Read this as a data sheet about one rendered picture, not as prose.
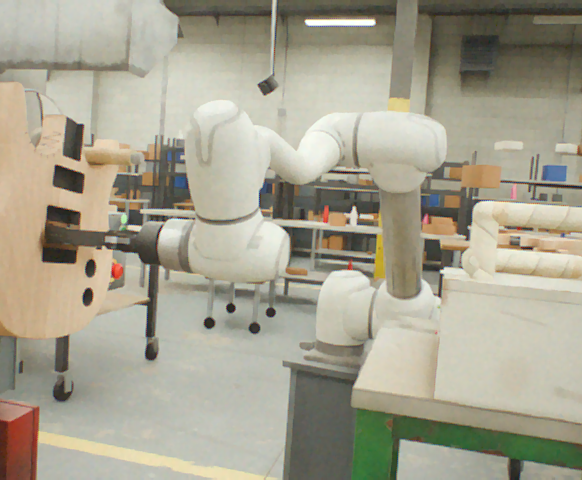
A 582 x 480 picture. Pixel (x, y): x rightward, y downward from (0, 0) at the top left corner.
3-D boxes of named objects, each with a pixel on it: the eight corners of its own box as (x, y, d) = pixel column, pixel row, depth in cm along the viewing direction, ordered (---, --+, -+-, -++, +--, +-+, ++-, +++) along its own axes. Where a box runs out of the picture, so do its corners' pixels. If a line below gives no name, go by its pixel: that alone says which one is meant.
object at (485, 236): (470, 279, 79) (476, 211, 78) (468, 277, 82) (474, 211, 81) (494, 282, 78) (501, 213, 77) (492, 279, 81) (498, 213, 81)
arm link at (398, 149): (381, 312, 187) (450, 322, 180) (370, 351, 176) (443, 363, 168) (363, 98, 139) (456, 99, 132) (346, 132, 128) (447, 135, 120)
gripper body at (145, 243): (153, 266, 93) (102, 261, 96) (175, 266, 102) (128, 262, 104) (157, 220, 94) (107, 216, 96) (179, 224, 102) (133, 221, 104)
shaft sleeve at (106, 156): (61, 150, 120) (56, 163, 118) (53, 142, 117) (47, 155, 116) (139, 155, 115) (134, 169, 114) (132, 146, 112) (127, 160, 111)
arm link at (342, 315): (323, 330, 191) (328, 265, 190) (377, 339, 185) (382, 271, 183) (307, 340, 176) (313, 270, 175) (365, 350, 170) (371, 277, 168)
